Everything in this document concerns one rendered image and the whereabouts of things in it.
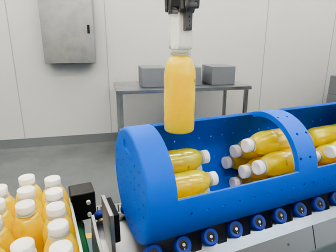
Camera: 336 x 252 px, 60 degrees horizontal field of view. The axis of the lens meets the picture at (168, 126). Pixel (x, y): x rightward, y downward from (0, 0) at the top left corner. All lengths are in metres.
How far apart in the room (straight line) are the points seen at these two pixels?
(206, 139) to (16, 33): 3.49
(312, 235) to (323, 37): 4.48
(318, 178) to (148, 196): 0.48
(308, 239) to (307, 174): 0.23
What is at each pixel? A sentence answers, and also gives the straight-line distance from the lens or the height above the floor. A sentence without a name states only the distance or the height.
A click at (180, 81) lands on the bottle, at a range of 0.60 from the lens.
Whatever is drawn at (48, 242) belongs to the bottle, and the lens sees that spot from 0.64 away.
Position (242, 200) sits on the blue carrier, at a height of 1.07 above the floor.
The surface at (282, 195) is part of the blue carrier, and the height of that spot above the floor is 1.05.
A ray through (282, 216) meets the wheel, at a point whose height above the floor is 0.96.
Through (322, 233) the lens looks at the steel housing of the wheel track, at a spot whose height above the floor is 0.88.
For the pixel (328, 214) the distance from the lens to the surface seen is 1.04.
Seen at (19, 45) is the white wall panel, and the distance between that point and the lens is 4.16.
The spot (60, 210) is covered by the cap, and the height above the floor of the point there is 1.09.
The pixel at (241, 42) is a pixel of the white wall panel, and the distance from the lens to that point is 4.53.
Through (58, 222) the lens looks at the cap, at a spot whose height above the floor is 1.09.
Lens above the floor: 1.43
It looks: 17 degrees down
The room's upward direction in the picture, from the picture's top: straight up
